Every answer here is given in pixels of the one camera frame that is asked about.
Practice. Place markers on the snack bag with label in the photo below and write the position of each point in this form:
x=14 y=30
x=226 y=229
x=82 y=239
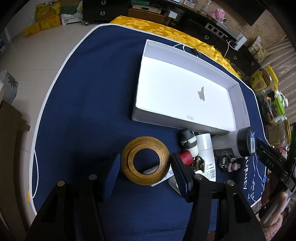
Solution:
x=260 y=80

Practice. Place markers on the white shallow cardboard box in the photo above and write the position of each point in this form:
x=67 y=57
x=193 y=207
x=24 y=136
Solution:
x=179 y=90

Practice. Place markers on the yellow floral tablecloth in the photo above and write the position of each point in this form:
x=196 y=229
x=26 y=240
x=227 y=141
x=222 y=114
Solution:
x=178 y=36

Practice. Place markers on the person's right hand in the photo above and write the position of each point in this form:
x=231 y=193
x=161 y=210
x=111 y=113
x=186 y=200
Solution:
x=272 y=220

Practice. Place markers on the small white red figurine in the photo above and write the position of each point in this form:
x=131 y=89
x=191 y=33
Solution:
x=229 y=164

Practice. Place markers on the Captain America figure keychain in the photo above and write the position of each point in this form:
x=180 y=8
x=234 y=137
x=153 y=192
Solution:
x=188 y=142

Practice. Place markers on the black card with earphones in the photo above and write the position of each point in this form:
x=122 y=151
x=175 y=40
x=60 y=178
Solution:
x=224 y=157

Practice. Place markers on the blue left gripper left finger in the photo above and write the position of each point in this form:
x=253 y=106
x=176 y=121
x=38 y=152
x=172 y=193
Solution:
x=111 y=176

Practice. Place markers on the yellow plastic crates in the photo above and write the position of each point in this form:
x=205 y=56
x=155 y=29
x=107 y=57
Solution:
x=47 y=16

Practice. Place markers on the grey bottle black cap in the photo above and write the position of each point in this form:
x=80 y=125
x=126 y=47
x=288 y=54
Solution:
x=242 y=142

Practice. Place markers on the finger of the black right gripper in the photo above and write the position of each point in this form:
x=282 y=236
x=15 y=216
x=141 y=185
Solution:
x=283 y=168

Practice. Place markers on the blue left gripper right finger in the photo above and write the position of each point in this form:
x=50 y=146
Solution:
x=182 y=176

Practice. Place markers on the navy whale print table mat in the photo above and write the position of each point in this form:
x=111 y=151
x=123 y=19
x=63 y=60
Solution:
x=87 y=119

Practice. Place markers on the black tv cabinet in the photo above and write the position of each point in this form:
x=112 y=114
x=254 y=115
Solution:
x=179 y=17

